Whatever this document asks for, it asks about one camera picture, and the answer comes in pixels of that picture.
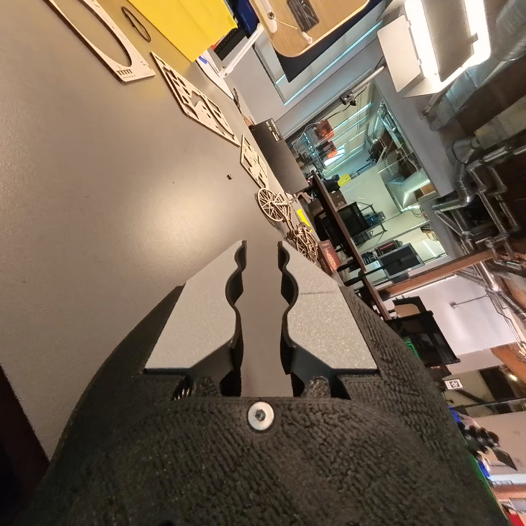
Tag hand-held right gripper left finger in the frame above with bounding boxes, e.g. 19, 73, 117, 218
145, 240, 248, 375

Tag white paper with blue print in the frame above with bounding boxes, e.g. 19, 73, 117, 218
196, 53, 235, 99

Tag black crate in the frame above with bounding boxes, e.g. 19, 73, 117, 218
386, 310, 459, 369

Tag wide wooden parts sheet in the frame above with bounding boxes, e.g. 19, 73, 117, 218
150, 51, 242, 147

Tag dark brown long table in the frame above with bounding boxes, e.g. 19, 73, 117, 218
306, 170, 391, 321

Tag black monitor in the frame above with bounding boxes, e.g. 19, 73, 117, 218
337, 202, 370, 241
378, 242, 422, 284

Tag red-brown box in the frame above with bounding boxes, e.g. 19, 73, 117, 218
318, 240, 342, 275

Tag wooden sheet with round hole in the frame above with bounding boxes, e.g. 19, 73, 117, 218
44, 0, 157, 84

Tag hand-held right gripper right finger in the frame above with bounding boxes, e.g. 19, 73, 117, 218
277, 240, 379, 375

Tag yellow box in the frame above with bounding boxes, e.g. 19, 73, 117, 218
127, 0, 239, 62

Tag light wood table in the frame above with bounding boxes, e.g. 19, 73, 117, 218
251, 0, 371, 56

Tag brown steel beam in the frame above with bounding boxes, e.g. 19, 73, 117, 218
378, 247, 526, 301

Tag white ceiling light panel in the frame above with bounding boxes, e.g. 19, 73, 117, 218
377, 0, 494, 99

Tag narrow wooden parts sheet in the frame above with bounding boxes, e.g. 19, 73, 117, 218
239, 134, 270, 188

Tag wooden bicycle model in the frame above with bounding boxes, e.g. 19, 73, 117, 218
257, 187, 320, 264

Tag grey metal pipes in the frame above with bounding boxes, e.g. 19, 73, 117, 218
427, 136, 526, 268

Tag black box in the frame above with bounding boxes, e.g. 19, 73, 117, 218
248, 119, 307, 194

